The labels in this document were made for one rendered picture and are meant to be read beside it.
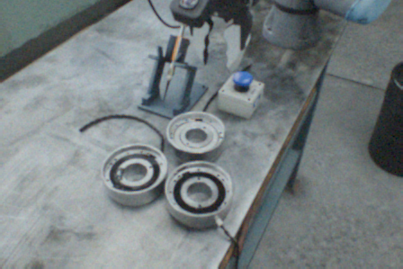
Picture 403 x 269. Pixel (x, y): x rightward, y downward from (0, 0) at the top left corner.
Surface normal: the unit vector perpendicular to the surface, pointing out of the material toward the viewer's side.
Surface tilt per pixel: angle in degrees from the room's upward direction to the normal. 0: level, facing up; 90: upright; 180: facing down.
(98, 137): 0
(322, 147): 0
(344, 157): 0
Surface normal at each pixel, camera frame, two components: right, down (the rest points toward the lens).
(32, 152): 0.02, -0.74
